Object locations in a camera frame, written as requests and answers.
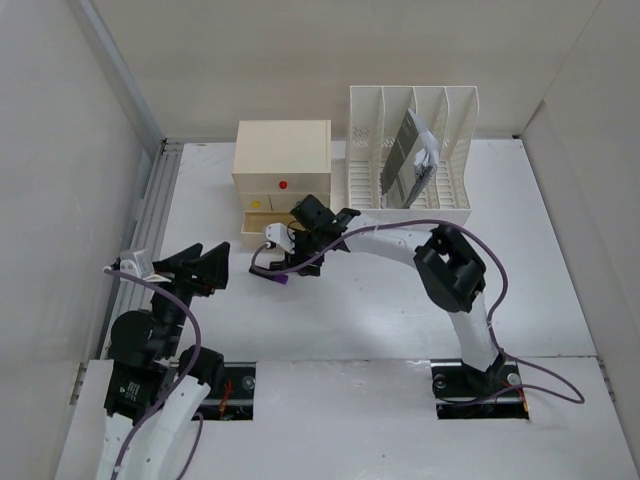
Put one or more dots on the white file organizer rack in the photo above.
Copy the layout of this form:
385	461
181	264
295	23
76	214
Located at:
375	117

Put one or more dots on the grey setup guide booklet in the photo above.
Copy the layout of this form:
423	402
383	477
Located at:
410	164

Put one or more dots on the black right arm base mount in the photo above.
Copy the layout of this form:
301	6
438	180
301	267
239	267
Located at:
461	392

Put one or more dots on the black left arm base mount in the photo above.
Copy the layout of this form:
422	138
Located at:
233	400

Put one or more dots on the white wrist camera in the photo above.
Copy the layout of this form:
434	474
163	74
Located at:
134	262
281	236

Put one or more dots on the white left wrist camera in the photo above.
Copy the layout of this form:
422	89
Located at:
134	262

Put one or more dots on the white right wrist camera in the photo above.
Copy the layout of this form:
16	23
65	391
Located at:
281	236

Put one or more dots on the aluminium frame rail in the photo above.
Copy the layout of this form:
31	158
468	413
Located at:
159	165

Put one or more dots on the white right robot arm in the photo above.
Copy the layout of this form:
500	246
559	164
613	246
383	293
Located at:
452	273

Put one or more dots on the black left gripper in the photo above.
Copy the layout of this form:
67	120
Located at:
210	268

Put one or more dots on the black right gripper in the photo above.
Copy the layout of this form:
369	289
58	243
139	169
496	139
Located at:
297	257

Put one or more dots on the purple highlighter marker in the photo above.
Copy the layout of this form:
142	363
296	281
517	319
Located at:
278	278

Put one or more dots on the cream drawer cabinet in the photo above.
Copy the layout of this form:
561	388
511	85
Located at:
276	164

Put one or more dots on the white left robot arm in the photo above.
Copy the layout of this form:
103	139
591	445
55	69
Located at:
161	372

